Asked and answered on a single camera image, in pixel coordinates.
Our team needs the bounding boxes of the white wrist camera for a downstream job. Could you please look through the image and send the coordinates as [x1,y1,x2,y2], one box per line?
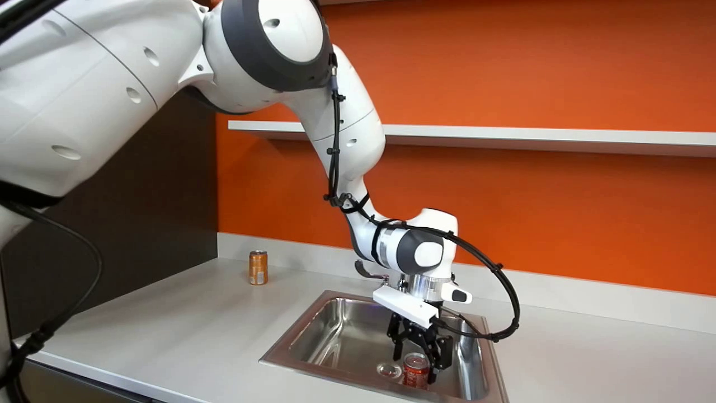
[370,280,472,330]

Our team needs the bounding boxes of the red soda can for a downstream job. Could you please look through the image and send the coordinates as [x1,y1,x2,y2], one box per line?
[402,352,430,389]

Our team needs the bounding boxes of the stainless steel sink basin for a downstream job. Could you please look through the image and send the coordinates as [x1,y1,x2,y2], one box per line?
[261,291,510,403]

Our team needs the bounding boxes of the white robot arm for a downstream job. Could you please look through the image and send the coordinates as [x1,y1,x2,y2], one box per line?
[0,0,456,330]

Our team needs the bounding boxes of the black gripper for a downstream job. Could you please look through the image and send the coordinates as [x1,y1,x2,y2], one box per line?
[386,313,453,370]

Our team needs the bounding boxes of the orange soda can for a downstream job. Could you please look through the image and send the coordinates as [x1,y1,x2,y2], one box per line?
[248,251,267,287]

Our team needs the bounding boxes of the white wall shelf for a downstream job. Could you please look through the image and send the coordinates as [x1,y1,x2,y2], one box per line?
[225,119,716,160]

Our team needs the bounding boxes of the black cable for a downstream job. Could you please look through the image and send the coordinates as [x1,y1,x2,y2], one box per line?
[321,51,522,345]

